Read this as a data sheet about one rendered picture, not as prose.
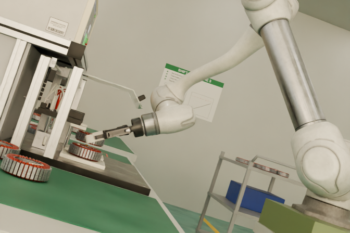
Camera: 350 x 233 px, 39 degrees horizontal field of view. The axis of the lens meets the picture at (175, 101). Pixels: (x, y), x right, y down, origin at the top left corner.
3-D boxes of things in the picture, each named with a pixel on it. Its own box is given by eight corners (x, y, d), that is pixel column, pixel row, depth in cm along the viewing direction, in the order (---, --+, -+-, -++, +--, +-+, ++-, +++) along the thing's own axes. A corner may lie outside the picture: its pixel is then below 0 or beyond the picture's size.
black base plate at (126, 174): (132, 170, 213) (134, 165, 213) (148, 196, 150) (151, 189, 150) (24, 137, 206) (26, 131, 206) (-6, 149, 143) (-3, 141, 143)
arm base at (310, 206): (335, 221, 179) (340, 207, 179) (359, 233, 157) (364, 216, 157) (287, 205, 179) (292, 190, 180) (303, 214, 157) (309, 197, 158)
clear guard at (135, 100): (137, 108, 214) (141, 95, 214) (142, 108, 190) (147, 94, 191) (63, 84, 209) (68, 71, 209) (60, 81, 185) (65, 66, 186)
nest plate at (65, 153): (103, 165, 175) (104, 161, 175) (104, 170, 160) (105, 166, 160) (62, 152, 173) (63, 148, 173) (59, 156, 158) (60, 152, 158)
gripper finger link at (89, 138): (104, 139, 186) (104, 139, 185) (86, 143, 185) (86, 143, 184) (103, 131, 186) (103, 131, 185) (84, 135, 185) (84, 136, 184)
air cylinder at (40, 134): (48, 149, 168) (53, 133, 169) (46, 151, 161) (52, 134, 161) (34, 144, 167) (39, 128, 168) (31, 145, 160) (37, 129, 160)
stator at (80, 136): (102, 146, 197) (105, 137, 197) (102, 148, 186) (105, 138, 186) (75, 138, 195) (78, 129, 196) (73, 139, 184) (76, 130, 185)
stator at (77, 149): (99, 160, 173) (102, 150, 173) (99, 164, 162) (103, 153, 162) (68, 151, 171) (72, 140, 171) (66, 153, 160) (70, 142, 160)
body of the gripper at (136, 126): (145, 136, 190) (121, 141, 188) (143, 134, 198) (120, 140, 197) (141, 117, 190) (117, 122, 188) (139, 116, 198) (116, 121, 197)
